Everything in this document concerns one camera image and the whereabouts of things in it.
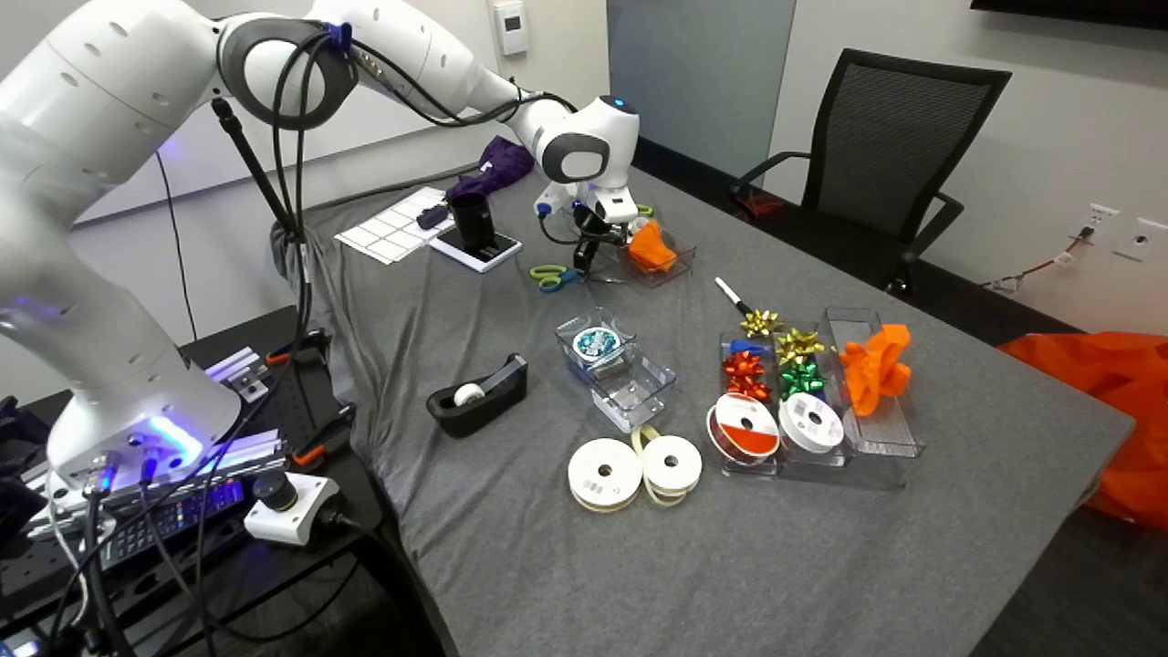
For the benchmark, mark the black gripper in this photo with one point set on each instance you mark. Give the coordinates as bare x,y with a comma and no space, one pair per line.
594,226

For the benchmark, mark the blue green scissors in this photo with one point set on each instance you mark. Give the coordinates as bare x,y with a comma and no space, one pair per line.
555,276

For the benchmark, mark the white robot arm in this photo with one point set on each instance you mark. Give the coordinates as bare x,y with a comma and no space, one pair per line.
121,82

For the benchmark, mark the clear plastic tray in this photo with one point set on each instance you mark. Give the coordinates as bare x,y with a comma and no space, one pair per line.
641,271

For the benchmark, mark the blue ribbon spool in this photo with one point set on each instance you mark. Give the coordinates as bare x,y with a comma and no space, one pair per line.
598,346

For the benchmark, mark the purple folded umbrella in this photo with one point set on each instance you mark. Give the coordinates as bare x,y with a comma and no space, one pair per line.
499,164

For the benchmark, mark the white sheet stack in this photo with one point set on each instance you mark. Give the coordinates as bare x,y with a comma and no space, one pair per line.
401,230

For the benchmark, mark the white yellow ribbon spool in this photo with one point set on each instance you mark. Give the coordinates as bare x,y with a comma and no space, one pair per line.
604,475

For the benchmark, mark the red white ribbon spool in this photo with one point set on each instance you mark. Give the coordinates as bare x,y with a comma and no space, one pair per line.
744,428

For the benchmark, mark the grey table cloth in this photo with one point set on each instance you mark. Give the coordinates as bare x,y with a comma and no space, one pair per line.
903,543

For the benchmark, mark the white ribbon spool in box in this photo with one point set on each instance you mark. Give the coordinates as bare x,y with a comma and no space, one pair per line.
811,423

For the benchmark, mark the orange ribbon bow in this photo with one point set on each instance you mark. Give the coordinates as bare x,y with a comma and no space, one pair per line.
878,371

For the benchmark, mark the black office chair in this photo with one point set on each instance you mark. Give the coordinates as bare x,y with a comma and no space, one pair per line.
872,186

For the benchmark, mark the orange bag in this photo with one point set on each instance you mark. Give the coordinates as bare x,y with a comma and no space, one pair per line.
1131,372

